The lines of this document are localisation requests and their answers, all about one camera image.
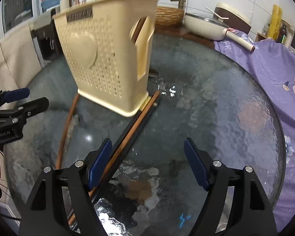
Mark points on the beige cloth cover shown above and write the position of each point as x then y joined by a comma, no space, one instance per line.
19,62

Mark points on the yellow roll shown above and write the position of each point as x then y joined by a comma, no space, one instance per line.
275,22

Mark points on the purple floral cloth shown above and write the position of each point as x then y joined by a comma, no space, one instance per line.
272,65

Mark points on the white cooking pot with lid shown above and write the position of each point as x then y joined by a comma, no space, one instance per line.
213,30

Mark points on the left brown chopstick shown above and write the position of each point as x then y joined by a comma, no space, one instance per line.
65,131

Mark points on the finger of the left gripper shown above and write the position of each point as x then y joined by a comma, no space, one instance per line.
15,95
29,109

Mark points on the brown rice cooker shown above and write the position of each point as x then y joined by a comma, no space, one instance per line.
236,20

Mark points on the woven basin sink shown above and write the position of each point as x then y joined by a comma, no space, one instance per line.
168,16

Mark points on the water dispenser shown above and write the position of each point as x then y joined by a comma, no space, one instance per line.
45,38

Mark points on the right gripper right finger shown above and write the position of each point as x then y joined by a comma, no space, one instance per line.
215,178

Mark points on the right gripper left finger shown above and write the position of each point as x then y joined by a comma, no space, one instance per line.
82,177

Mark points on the cream plastic utensil holder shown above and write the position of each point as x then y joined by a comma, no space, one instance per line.
107,45

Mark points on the round glass table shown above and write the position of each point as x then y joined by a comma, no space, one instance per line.
203,95

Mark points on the brown glass bottle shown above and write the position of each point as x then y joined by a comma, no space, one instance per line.
283,34

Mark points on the dark black chopstick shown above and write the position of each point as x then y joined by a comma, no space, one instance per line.
95,191

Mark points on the brass faucet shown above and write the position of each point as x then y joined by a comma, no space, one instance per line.
180,3

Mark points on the sliding window frame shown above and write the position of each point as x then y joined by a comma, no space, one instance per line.
15,12

